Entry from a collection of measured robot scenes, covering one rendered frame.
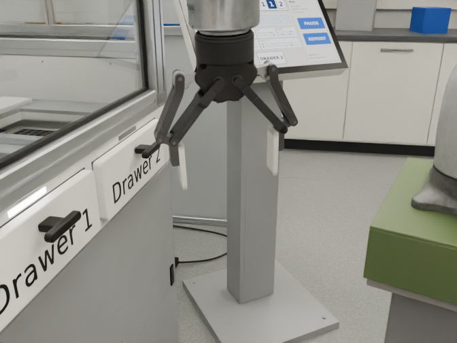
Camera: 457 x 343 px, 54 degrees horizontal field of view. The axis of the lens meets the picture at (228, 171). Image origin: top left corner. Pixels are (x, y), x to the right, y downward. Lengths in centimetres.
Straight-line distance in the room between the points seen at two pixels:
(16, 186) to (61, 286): 20
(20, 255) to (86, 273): 22
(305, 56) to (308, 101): 202
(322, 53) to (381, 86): 201
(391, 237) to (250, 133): 89
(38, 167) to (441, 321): 70
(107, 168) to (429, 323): 63
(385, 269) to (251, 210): 94
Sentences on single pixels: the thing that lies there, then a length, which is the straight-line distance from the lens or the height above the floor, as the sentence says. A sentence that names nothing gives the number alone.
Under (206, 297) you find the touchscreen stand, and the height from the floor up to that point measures 3.
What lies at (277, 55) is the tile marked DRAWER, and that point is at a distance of 144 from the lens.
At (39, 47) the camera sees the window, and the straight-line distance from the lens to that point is 70.
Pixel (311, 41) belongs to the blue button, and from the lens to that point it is 154.
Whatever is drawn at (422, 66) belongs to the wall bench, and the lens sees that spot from 354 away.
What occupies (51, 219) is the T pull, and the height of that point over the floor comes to 91.
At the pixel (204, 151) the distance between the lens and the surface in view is 232.
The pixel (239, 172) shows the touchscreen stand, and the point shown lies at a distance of 157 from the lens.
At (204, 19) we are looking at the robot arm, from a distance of 55.
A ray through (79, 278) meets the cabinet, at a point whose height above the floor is 75.
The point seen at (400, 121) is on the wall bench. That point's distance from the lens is 360.
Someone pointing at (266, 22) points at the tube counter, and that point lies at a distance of 150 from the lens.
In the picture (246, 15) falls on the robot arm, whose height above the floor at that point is 117.
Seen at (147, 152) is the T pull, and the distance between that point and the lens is 87.
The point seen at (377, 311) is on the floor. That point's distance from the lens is 198.
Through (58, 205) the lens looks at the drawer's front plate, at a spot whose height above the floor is 91.
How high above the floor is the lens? 120
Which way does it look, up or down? 22 degrees down
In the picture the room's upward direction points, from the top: straight up
